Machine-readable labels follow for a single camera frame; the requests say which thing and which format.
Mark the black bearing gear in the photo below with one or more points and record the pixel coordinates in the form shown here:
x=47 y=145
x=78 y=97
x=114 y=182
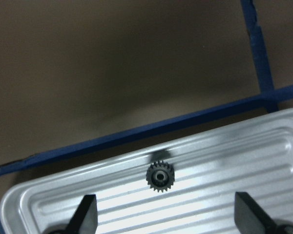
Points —
x=160 y=176

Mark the silver ribbed metal tray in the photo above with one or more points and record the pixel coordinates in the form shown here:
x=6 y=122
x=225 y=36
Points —
x=253 y=156

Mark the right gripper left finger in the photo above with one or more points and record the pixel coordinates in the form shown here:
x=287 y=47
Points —
x=85 y=218

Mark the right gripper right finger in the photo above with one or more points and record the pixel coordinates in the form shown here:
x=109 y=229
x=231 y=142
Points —
x=250 y=218

